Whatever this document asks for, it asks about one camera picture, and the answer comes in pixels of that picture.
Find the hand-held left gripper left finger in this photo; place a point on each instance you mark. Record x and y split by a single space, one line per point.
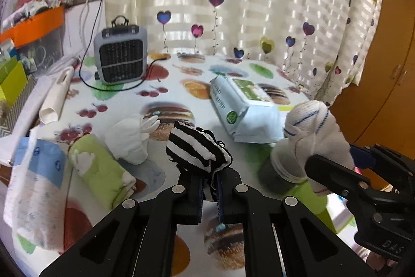
198 196

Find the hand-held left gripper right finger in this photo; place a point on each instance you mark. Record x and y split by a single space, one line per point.
221 196

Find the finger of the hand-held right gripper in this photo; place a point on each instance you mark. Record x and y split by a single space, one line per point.
337 176
364 157

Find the black white striped cloth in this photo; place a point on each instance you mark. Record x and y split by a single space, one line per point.
197 150

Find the white sock with blue stripes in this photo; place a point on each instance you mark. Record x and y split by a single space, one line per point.
311 127

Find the person's right hand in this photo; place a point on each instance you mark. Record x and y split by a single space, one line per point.
381 260

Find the dark jar with white lid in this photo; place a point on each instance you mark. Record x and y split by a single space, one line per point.
275 179

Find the light blue wipes pack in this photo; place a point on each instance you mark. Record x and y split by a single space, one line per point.
246 114

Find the white gloves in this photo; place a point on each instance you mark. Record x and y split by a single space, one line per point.
129 140

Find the wooden cabinet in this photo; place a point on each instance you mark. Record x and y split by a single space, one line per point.
389 69

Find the green rabbit towel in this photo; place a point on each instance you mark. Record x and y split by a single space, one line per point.
100 173

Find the fruit printed tablecloth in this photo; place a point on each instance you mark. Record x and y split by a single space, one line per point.
129 101

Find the blue white tissue pack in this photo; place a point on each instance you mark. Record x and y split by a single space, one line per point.
35 192

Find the grey space heater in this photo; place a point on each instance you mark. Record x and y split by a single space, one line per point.
120 53

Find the white rolled tube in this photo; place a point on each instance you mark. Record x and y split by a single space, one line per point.
56 95

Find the grey chevron patterned box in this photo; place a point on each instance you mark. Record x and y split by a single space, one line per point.
19 108

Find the dark box with white script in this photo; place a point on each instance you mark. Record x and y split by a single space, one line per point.
48 50

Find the green cardboard box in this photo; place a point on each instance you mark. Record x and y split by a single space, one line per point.
13 79

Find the orange box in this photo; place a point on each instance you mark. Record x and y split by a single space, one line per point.
35 25

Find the small blue white carton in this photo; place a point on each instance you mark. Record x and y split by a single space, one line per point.
8 48

